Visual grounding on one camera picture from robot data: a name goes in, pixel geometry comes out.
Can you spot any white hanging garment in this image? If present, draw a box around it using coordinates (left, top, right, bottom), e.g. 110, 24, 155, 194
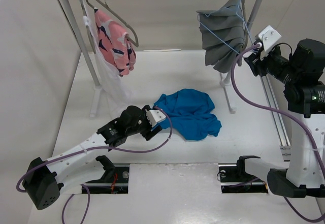
81, 0, 132, 105

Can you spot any aluminium rail right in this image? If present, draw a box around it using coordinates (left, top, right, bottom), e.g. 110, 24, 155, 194
261, 76, 291, 162

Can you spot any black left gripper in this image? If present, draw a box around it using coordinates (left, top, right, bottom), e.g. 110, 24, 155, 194
126, 106, 160, 139

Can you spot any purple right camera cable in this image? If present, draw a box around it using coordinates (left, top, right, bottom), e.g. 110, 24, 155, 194
232, 43, 325, 222

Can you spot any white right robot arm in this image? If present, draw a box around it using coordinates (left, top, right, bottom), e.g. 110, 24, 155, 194
235, 39, 324, 198

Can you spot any pink patterned garment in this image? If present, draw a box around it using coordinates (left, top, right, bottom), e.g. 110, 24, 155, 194
94, 8, 136, 76

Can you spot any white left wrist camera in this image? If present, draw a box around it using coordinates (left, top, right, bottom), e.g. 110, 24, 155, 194
146, 110, 167, 127

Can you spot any grey hanging garment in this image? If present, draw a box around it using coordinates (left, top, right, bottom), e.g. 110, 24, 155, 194
196, 0, 248, 74

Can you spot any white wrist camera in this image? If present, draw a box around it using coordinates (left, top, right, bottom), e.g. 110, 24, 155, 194
146, 110, 167, 127
255, 25, 282, 53

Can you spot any light blue wire hanger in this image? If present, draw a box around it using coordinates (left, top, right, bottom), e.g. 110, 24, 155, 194
198, 0, 254, 67

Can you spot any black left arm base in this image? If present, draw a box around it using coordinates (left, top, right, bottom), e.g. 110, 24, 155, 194
85, 155, 129, 195

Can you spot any blue t shirt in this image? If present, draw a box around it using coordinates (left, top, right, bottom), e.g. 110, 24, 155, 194
154, 88, 222, 141

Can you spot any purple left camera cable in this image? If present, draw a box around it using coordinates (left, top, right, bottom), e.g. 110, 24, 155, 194
16, 107, 174, 224

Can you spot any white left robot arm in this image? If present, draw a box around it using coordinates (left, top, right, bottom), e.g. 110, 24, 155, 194
20, 105, 167, 210

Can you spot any purple camera cable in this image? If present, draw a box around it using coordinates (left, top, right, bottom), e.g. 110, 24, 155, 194
16, 107, 174, 224
232, 43, 325, 222

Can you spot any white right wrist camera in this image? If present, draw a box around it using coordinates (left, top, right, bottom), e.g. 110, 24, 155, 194
255, 25, 282, 53

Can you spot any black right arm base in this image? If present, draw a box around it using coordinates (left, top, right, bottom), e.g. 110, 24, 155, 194
217, 155, 269, 194

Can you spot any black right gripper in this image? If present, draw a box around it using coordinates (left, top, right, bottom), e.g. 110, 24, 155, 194
244, 45, 301, 85

